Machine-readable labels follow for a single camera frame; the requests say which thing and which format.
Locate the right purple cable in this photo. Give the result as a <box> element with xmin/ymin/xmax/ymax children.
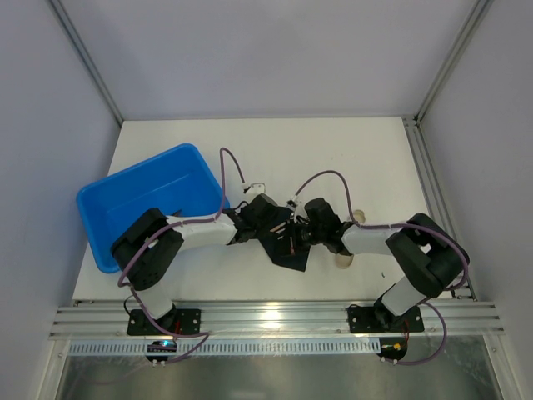
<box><xmin>293</xmin><ymin>169</ymin><xmax>471</xmax><ymax>367</ymax></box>

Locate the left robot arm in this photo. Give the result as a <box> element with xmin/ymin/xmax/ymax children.
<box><xmin>111</xmin><ymin>193</ymin><xmax>291</xmax><ymax>337</ymax></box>

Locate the blue plastic bin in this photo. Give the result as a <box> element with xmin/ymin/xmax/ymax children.
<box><xmin>77</xmin><ymin>143</ymin><xmax>222</xmax><ymax>274</ymax></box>

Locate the slotted cable duct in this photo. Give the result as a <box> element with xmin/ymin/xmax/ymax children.
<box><xmin>67</xmin><ymin>337</ymin><xmax>381</xmax><ymax>357</ymax></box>

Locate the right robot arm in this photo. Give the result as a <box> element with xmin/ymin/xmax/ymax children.
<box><xmin>278</xmin><ymin>197</ymin><xmax>470</xmax><ymax>331</ymax></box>

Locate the frame post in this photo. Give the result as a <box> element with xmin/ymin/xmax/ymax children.
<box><xmin>46</xmin><ymin>0</ymin><xmax>124</xmax><ymax>127</ymax></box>
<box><xmin>414</xmin><ymin>0</ymin><xmax>494</xmax><ymax>125</ymax></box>

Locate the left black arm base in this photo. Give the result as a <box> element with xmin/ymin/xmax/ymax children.
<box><xmin>127</xmin><ymin>308</ymin><xmax>202</xmax><ymax>336</ymax></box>

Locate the black paper napkin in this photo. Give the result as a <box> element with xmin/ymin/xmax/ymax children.
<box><xmin>259</xmin><ymin>206</ymin><xmax>311</xmax><ymax>273</ymax></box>

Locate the aluminium rail frame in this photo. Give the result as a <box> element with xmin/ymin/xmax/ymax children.
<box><xmin>49</xmin><ymin>299</ymin><xmax>505</xmax><ymax>340</ymax></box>

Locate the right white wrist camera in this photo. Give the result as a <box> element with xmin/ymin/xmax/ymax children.
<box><xmin>286</xmin><ymin>195</ymin><xmax>304</xmax><ymax>218</ymax></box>

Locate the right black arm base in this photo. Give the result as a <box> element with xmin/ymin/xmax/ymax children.
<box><xmin>346</xmin><ymin>304</ymin><xmax>425</xmax><ymax>333</ymax></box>

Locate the right frame post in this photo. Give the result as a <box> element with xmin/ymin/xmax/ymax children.
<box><xmin>414</xmin><ymin>0</ymin><xmax>494</xmax><ymax>125</ymax></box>

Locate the left frame post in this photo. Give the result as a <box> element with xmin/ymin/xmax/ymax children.
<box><xmin>46</xmin><ymin>0</ymin><xmax>124</xmax><ymax>127</ymax></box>

